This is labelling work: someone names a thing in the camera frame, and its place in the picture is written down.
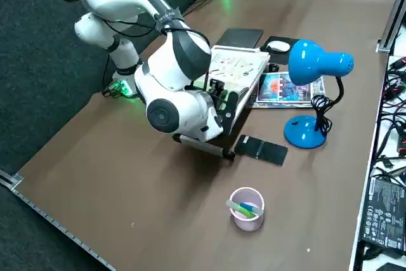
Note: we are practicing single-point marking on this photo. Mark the white computer mouse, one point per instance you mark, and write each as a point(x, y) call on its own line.
point(278, 46)

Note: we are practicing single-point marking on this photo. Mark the aluminium profile post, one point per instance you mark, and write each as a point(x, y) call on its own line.
point(391, 20)

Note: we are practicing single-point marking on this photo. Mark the black power adapter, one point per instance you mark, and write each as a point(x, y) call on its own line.
point(383, 214)

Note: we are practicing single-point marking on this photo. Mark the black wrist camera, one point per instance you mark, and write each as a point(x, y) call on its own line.
point(217, 84)

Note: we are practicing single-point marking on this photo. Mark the black mouse pad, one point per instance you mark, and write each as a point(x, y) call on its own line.
point(279, 57)

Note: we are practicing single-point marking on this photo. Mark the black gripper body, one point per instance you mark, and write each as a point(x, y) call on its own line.
point(219, 106)

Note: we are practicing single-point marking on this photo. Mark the green highlighter pen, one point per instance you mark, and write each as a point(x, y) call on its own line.
point(245, 211)

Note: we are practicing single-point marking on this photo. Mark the blue desk lamp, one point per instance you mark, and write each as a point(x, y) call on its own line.
point(304, 61)

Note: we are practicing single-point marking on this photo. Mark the metal table edge rail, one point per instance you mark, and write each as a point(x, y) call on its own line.
point(14, 180)

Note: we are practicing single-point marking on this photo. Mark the black notebook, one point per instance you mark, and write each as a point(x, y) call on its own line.
point(241, 37)

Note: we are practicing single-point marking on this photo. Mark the white book stand aluminium legs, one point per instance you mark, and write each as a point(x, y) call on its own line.
point(203, 146)

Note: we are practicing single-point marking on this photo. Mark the blue colourful magazine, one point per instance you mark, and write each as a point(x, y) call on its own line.
point(272, 90)

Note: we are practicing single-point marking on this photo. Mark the black folding smartphone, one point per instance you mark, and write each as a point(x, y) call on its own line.
point(253, 147)

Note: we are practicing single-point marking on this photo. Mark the blue pen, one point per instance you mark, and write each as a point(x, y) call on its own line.
point(245, 205)

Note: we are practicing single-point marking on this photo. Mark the pink pen cup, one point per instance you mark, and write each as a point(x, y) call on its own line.
point(247, 225)

